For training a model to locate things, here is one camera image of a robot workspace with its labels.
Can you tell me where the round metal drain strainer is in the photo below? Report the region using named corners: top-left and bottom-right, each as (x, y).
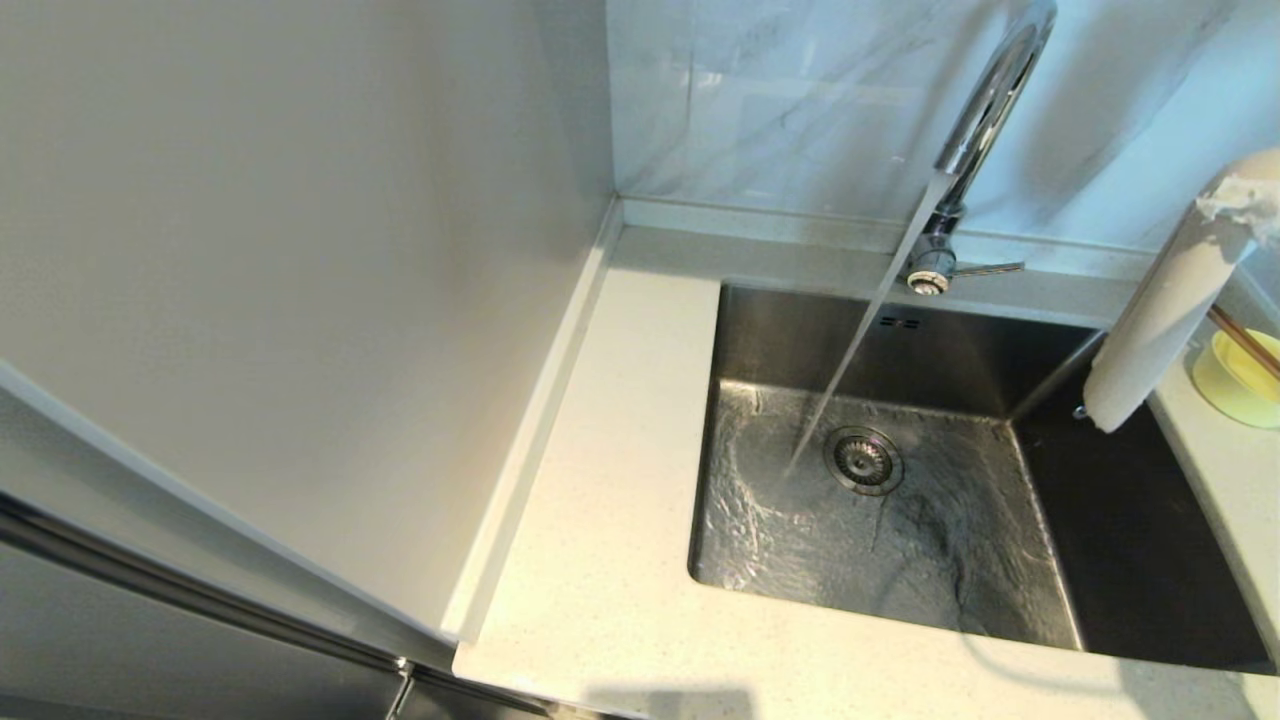
top-left (823, 427), bottom-right (907, 497)

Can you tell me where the running water stream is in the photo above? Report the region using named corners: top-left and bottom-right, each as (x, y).
top-left (785, 170), bottom-right (961, 483)

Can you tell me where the stainless steel sink basin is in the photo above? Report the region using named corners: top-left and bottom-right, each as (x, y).
top-left (687, 280), bottom-right (1276, 673)

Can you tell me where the white plate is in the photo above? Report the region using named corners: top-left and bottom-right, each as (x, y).
top-left (1083, 148), bottom-right (1280, 434)

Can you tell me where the grey cabinet front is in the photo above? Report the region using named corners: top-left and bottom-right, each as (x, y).
top-left (0, 490), bottom-right (601, 720)

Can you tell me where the chrome gooseneck faucet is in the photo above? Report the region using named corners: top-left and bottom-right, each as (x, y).
top-left (895, 0), bottom-right (1061, 297)

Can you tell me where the pale yellow plastic bowl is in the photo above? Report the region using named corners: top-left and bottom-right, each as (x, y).
top-left (1190, 328), bottom-right (1280, 430)

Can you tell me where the beige tall cabinet panel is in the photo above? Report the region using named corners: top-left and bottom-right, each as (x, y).
top-left (0, 0), bottom-right (617, 643)

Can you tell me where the brown wooden chopstick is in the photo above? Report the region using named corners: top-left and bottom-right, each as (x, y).
top-left (1212, 305), bottom-right (1280, 369)
top-left (1206, 310), bottom-right (1280, 381)

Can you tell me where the chrome rail handle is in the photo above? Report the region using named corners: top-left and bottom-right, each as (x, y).
top-left (0, 492), bottom-right (553, 718)

